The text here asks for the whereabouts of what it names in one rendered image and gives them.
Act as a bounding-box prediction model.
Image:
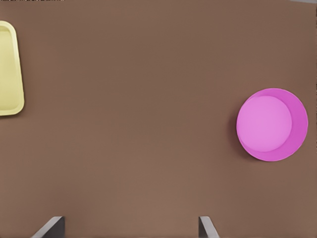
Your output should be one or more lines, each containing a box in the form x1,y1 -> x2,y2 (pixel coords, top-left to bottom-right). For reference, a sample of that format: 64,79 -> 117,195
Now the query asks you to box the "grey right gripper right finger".
199,216 -> 220,238

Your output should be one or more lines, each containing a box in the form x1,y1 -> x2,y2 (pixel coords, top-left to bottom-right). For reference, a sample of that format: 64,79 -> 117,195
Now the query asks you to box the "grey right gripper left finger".
31,216 -> 65,238

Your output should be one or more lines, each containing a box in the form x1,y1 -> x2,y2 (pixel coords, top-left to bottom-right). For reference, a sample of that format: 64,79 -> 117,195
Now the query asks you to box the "pale yellow tray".
0,20 -> 25,117

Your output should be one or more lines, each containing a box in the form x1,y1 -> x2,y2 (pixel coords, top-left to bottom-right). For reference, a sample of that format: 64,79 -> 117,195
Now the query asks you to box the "pink round plate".
236,87 -> 309,162

